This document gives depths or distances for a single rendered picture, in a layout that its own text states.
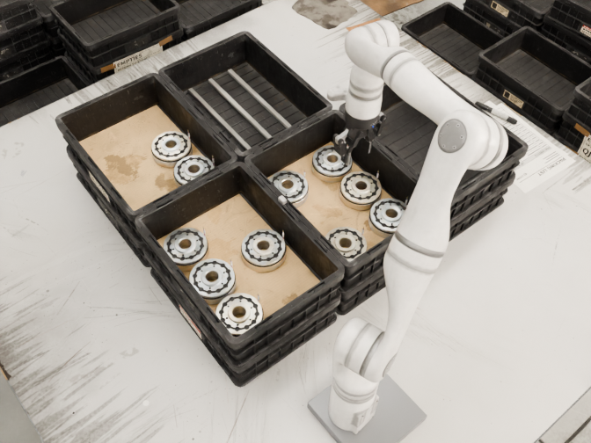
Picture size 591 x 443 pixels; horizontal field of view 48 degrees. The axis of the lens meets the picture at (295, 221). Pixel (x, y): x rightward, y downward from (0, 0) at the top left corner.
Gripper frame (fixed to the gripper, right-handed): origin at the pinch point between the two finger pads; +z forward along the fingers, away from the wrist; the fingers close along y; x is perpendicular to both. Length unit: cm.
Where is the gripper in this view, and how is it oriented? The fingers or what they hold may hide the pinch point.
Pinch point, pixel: (356, 152)
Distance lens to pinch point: 154.4
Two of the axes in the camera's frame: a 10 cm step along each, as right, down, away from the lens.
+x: -6.1, -6.5, 4.6
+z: -0.3, 6.0, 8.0
